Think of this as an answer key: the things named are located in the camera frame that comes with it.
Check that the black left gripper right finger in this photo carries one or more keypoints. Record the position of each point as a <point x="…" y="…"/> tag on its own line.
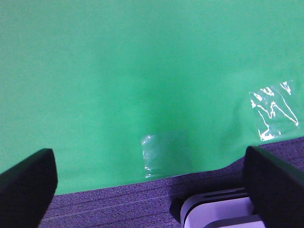
<point x="275" y="187"/>

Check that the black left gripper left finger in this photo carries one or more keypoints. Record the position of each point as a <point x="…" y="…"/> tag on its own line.
<point x="27" y="189"/>

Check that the green table cover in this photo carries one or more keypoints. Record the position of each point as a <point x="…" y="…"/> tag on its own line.
<point x="126" y="91"/>

